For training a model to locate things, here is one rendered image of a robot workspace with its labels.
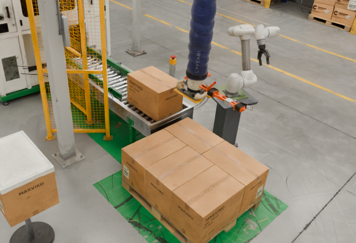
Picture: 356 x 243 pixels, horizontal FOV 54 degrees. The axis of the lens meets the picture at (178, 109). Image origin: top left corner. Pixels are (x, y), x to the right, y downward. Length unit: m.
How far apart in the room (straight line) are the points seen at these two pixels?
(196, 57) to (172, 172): 1.15
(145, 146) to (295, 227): 1.78
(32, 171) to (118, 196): 1.37
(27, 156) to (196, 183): 1.52
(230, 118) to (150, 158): 1.34
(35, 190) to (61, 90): 1.38
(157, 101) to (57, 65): 1.14
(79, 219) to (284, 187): 2.34
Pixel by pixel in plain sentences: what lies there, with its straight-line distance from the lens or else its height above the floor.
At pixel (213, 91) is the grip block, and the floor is 1.21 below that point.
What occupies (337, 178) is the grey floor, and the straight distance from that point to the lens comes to 4.86.
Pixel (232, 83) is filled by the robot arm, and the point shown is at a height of 0.96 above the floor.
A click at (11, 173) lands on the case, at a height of 1.02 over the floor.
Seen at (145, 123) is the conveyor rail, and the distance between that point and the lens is 4.07.
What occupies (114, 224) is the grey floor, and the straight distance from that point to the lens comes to 3.78.
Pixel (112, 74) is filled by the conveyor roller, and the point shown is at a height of 0.55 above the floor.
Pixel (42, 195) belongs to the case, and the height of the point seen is 0.79.
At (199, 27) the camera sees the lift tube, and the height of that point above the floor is 1.83.
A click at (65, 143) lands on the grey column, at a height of 0.26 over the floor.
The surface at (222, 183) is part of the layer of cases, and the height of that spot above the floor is 0.54.
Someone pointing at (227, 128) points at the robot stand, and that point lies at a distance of 4.60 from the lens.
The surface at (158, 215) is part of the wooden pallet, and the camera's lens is 3.76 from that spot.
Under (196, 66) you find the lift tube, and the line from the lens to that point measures 3.52.
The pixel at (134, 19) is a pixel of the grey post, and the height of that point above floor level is 0.70.
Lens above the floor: 2.91
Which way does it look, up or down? 32 degrees down
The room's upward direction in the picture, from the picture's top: 5 degrees clockwise
